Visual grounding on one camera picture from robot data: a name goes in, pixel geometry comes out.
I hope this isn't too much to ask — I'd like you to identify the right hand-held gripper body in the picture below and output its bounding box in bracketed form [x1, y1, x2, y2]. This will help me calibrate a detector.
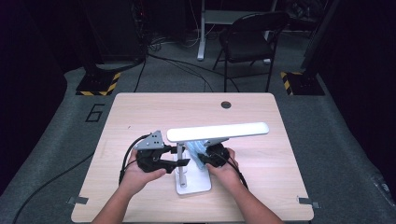
[203, 139, 232, 168]

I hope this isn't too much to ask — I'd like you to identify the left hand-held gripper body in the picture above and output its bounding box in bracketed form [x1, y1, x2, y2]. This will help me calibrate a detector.
[134, 130, 176, 175]

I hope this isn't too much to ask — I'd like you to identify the blue fluffy cloth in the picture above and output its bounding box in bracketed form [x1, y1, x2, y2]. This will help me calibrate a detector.
[186, 140, 217, 171]

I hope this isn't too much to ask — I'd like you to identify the white paper sheet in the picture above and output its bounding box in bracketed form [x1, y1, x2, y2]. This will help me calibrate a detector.
[166, 121, 271, 196]

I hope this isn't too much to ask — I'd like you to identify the person's right hand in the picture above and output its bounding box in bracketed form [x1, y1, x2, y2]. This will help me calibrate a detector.
[206, 147, 243, 189]

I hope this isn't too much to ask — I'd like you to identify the person's left hand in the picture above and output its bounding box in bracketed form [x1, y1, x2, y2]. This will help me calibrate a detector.
[119, 149, 167, 197]

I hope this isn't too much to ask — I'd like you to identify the striped black stand base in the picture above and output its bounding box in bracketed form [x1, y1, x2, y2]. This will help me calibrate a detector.
[279, 71, 326, 97]
[75, 71, 122, 97]

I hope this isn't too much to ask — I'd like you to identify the black folding chair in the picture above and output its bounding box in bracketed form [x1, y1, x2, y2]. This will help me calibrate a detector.
[212, 10, 291, 93]

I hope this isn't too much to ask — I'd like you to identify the white-legged desk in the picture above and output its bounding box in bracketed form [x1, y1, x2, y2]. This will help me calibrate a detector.
[196, 0, 278, 65]

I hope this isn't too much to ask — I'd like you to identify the dark equipment cabinet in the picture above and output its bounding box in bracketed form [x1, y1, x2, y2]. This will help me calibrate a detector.
[83, 0, 148, 63]

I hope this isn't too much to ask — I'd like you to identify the left hand-held gripper cable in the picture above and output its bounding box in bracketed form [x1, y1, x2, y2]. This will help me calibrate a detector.
[118, 133, 151, 187]

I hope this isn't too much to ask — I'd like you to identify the hand-held gripper cable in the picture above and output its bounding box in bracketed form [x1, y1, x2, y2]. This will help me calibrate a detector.
[118, 133, 151, 187]
[218, 152, 249, 190]

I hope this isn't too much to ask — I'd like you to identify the right hand-held gripper cable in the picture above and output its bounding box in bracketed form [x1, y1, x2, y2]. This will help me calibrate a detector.
[218, 152, 249, 190]

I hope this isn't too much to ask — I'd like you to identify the bundle of black floor cables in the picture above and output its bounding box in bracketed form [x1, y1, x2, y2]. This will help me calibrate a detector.
[133, 35, 241, 93]

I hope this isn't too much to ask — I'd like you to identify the long black floor cable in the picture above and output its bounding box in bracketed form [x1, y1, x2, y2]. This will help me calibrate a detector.
[11, 151, 95, 224]

